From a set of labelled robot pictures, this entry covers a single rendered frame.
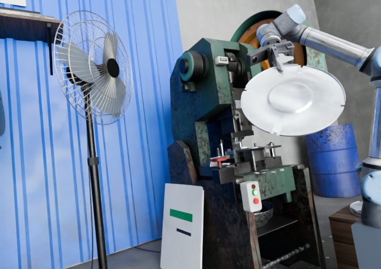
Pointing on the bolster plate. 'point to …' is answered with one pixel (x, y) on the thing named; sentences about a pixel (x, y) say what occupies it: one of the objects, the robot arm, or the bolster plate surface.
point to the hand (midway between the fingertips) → (279, 71)
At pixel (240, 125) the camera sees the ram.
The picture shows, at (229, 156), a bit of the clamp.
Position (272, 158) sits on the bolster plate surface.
